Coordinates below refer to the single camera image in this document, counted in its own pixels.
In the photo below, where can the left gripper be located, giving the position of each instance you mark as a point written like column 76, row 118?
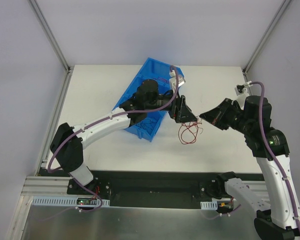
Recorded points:
column 176, row 108

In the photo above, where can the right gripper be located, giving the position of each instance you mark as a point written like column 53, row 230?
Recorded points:
column 224, row 114

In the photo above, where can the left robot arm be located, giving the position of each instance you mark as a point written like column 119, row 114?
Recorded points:
column 69, row 142

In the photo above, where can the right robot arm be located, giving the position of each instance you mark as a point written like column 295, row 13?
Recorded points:
column 280, row 218

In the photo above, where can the blue plastic compartment bin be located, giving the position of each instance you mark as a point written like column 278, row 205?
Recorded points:
column 158, row 71

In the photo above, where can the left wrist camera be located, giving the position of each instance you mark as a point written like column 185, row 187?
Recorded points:
column 176, row 82

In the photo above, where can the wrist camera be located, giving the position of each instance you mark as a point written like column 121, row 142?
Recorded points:
column 176, row 82
column 242, row 92

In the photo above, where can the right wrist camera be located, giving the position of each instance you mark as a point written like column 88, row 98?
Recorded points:
column 242, row 92

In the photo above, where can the right white cable duct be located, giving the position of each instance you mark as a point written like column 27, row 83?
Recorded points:
column 209, row 205

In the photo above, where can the white cable duct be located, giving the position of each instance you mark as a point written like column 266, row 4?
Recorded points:
column 58, row 201
column 209, row 205

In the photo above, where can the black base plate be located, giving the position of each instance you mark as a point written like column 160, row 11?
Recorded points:
column 162, row 190

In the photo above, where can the left white cable duct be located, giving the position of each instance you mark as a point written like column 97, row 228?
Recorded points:
column 58, row 201

